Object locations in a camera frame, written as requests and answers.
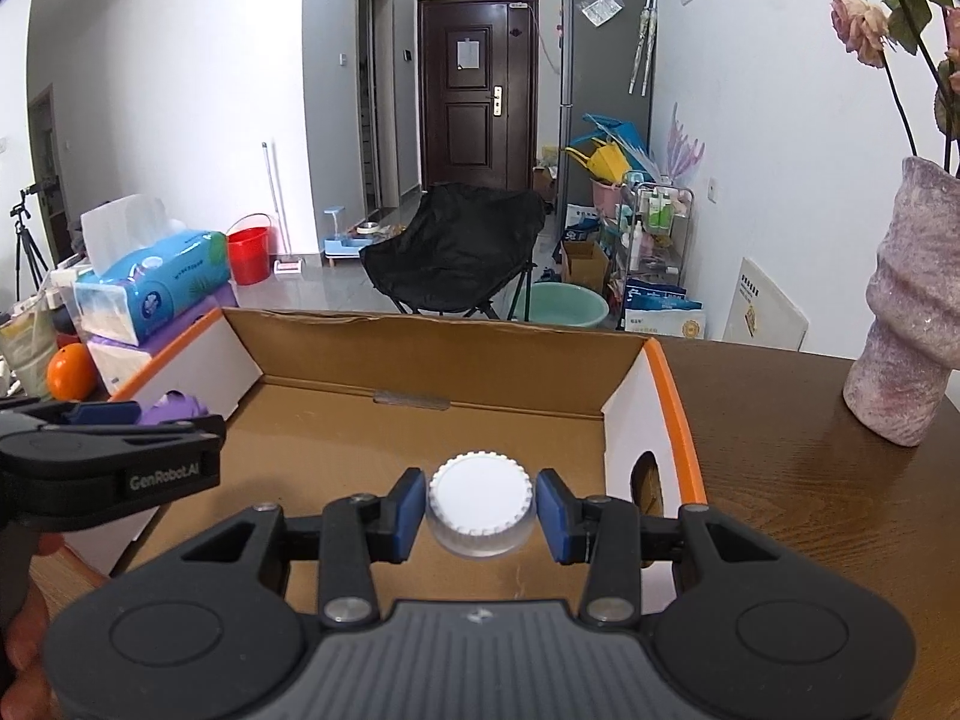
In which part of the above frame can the red cardboard box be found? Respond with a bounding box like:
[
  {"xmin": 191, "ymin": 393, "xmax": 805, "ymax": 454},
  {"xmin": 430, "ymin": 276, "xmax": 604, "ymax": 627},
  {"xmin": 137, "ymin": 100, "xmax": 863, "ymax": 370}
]
[{"xmin": 105, "ymin": 306, "xmax": 707, "ymax": 616}]

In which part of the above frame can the white board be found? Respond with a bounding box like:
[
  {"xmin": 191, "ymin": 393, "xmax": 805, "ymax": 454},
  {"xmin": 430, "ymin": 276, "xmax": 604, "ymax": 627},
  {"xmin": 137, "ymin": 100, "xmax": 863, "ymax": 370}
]
[{"xmin": 721, "ymin": 256, "xmax": 809, "ymax": 352}]

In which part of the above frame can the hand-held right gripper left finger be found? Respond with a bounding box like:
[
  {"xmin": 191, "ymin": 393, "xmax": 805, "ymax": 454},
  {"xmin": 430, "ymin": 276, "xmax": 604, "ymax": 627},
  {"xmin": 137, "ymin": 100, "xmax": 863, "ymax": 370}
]
[{"xmin": 180, "ymin": 467, "xmax": 428, "ymax": 629}]

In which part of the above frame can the purple round lid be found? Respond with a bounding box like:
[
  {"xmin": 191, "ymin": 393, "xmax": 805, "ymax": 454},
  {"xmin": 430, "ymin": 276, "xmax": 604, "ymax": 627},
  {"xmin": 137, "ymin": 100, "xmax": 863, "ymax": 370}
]
[{"xmin": 139, "ymin": 390, "xmax": 211, "ymax": 427}]

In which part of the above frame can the metal rolling cart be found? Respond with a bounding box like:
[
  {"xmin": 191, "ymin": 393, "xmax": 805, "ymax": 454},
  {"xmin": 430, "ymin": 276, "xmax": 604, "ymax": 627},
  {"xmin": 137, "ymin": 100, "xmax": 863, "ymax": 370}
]
[{"xmin": 611, "ymin": 181, "xmax": 695, "ymax": 316}]

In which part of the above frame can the dark brown door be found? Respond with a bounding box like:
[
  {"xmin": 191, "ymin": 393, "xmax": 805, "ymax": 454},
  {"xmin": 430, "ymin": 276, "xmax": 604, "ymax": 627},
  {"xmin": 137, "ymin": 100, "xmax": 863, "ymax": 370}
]
[{"xmin": 417, "ymin": 0, "xmax": 539, "ymax": 192}]

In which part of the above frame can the purple wall decoration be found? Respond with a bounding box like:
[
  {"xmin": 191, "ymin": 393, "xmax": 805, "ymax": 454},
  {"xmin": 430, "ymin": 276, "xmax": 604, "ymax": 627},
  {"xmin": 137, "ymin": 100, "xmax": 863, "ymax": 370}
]
[{"xmin": 664, "ymin": 101, "xmax": 706, "ymax": 181}]

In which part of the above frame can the pink glitter vase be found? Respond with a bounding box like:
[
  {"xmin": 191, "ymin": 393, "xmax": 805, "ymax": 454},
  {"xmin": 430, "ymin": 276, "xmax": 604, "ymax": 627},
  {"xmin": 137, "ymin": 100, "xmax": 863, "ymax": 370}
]
[{"xmin": 843, "ymin": 156, "xmax": 960, "ymax": 448}]

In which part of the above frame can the grey refrigerator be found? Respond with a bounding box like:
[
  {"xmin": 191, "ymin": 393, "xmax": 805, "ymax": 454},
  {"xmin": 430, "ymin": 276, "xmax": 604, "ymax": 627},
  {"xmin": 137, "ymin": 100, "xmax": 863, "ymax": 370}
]
[{"xmin": 559, "ymin": 0, "xmax": 655, "ymax": 226}]

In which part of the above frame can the small brown cardboard box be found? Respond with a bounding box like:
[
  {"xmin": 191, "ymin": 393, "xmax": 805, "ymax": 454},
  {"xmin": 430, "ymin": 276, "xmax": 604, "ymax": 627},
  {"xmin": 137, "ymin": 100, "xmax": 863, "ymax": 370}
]
[{"xmin": 561, "ymin": 238, "xmax": 610, "ymax": 293}]

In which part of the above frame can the blue white pet feeder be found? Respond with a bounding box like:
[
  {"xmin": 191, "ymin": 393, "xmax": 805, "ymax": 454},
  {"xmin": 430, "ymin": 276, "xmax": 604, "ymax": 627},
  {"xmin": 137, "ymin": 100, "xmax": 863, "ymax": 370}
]
[{"xmin": 322, "ymin": 206, "xmax": 376, "ymax": 267}]

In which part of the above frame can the black tripod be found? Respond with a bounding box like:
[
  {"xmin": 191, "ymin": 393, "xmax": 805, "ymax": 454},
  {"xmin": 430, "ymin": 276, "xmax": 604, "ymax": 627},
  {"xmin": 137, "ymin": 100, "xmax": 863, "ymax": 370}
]
[{"xmin": 9, "ymin": 184, "xmax": 50, "ymax": 301}]

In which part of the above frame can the white ridged bottle cap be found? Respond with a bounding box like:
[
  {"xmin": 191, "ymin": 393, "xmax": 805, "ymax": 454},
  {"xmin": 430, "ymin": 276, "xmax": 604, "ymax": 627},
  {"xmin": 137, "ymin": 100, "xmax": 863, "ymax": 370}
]
[{"xmin": 426, "ymin": 451, "xmax": 539, "ymax": 560}]

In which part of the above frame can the blue tissue pack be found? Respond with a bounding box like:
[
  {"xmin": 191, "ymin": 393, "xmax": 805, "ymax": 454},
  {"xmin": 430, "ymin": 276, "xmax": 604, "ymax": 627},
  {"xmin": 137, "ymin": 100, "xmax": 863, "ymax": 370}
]
[{"xmin": 73, "ymin": 195, "xmax": 230, "ymax": 346}]

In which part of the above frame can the blue white carton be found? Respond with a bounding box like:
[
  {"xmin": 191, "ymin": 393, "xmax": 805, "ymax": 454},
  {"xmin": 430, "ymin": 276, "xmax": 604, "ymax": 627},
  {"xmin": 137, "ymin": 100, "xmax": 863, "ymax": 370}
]
[{"xmin": 622, "ymin": 277, "xmax": 706, "ymax": 338}]

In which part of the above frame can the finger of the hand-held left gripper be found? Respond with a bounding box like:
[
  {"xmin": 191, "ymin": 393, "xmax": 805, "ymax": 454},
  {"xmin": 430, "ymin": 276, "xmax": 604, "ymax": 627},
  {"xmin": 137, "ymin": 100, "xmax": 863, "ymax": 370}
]
[
  {"xmin": 30, "ymin": 414, "xmax": 227, "ymax": 467},
  {"xmin": 0, "ymin": 399, "xmax": 143, "ymax": 430}
]

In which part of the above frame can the red bucket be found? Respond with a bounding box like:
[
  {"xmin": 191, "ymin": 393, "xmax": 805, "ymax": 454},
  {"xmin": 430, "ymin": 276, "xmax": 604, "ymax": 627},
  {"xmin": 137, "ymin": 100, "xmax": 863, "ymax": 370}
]
[{"xmin": 226, "ymin": 214, "xmax": 272, "ymax": 286}]

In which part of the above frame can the person's left hand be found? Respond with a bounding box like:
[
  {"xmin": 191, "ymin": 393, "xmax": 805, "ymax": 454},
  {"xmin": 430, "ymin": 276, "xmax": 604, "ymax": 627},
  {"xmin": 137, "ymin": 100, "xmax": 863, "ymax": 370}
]
[{"xmin": 0, "ymin": 531, "xmax": 67, "ymax": 720}]

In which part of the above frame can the black bag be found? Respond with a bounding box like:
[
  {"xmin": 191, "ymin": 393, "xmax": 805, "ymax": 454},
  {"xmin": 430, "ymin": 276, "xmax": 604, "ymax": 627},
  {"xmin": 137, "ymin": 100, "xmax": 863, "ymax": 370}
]
[{"xmin": 360, "ymin": 181, "xmax": 547, "ymax": 320}]

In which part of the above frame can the dried rose bouquet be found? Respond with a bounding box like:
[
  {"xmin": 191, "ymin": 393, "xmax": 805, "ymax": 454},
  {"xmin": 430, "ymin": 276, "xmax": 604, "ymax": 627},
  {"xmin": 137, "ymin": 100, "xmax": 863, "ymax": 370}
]
[{"xmin": 831, "ymin": 0, "xmax": 960, "ymax": 166}]

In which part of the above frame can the white mop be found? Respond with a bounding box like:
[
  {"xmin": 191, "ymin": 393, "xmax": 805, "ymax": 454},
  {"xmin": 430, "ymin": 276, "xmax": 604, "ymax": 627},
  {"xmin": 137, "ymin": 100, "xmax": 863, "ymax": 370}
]
[{"xmin": 261, "ymin": 141, "xmax": 302, "ymax": 275}]

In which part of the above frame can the folded clear umbrella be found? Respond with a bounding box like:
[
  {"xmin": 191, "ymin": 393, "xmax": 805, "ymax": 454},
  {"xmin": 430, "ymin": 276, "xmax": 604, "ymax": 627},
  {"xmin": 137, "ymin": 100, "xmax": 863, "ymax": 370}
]
[{"xmin": 630, "ymin": 0, "xmax": 659, "ymax": 97}]

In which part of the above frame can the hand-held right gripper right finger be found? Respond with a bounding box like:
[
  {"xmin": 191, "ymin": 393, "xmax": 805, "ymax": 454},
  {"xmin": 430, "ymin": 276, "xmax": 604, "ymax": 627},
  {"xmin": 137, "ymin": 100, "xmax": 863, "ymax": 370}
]
[{"xmin": 535, "ymin": 467, "xmax": 778, "ymax": 629}]

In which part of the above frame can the yellow plastic dustpan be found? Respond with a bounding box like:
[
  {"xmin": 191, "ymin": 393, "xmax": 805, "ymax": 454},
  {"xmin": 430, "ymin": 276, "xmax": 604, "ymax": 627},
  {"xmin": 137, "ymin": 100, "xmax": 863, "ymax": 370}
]
[{"xmin": 562, "ymin": 139, "xmax": 627, "ymax": 181}]

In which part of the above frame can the orange fruit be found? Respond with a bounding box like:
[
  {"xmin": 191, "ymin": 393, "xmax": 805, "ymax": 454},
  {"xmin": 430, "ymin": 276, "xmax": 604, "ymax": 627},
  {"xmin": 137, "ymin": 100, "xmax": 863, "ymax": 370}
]
[{"xmin": 46, "ymin": 343, "xmax": 97, "ymax": 400}]

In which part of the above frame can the pink bucket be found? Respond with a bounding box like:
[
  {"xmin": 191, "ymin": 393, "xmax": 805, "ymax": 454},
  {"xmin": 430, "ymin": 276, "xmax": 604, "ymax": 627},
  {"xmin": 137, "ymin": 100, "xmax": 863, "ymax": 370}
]
[{"xmin": 591, "ymin": 176, "xmax": 625, "ymax": 220}]

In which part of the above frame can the green basin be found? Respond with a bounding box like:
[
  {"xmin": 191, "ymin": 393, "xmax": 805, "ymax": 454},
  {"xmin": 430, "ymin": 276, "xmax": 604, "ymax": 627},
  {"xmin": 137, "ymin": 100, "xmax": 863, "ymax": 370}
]
[{"xmin": 510, "ymin": 281, "xmax": 610, "ymax": 329}]

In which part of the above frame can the purple tissue pack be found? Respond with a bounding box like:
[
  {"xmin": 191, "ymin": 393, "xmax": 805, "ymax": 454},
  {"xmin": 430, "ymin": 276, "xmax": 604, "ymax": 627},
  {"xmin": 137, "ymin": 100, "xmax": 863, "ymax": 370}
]
[{"xmin": 86, "ymin": 289, "xmax": 226, "ymax": 395}]

